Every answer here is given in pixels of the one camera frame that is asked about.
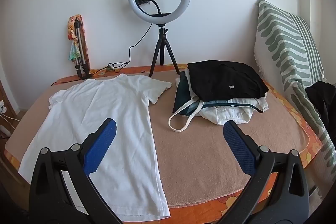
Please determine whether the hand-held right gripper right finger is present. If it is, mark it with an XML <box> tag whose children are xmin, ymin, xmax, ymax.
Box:
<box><xmin>223</xmin><ymin>120</ymin><xmax>309</xmax><ymax>224</ymax></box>

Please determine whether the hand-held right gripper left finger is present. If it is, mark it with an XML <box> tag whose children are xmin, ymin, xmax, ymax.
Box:
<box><xmin>28</xmin><ymin>118</ymin><xmax>124</xmax><ymax>224</ymax></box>

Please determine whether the white t-shirt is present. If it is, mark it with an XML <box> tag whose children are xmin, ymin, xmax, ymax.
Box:
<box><xmin>18</xmin><ymin>73</ymin><xmax>172</xmax><ymax>222</ymax></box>

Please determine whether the beige blanket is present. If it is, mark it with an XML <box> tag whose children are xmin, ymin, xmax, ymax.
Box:
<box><xmin>5</xmin><ymin>67</ymin><xmax>309</xmax><ymax>209</ymax></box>

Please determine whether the white folded garment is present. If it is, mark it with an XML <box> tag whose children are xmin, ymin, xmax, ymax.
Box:
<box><xmin>175</xmin><ymin>68</ymin><xmax>269</xmax><ymax>125</ymax></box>

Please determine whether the black folded garment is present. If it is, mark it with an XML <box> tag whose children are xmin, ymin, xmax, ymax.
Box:
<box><xmin>187</xmin><ymin>62</ymin><xmax>269</xmax><ymax>104</ymax></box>

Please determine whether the dark green tote bag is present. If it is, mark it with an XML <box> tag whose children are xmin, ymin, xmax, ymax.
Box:
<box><xmin>168</xmin><ymin>74</ymin><xmax>264</xmax><ymax>133</ymax></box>

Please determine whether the black cloth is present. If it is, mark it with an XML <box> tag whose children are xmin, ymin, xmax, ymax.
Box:
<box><xmin>305</xmin><ymin>80</ymin><xmax>336</xmax><ymax>132</ymax></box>

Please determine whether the folded silver tripod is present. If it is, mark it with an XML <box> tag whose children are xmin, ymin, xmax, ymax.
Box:
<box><xmin>73</xmin><ymin>18</ymin><xmax>91</xmax><ymax>80</ymax></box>

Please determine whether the colourful patterned cloth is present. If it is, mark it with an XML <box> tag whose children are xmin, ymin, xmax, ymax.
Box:
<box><xmin>66</xmin><ymin>14</ymin><xmax>85</xmax><ymax>60</ymax></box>

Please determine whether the green white striped cushion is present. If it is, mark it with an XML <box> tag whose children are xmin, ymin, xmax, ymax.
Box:
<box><xmin>253</xmin><ymin>0</ymin><xmax>336</xmax><ymax>174</ymax></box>

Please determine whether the black power cable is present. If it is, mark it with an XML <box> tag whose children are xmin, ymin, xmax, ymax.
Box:
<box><xmin>51</xmin><ymin>22</ymin><xmax>153</xmax><ymax>86</ymax></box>

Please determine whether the white cable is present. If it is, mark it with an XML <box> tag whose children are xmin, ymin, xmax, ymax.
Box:
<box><xmin>0</xmin><ymin>112</ymin><xmax>20</xmax><ymax>123</ymax></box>

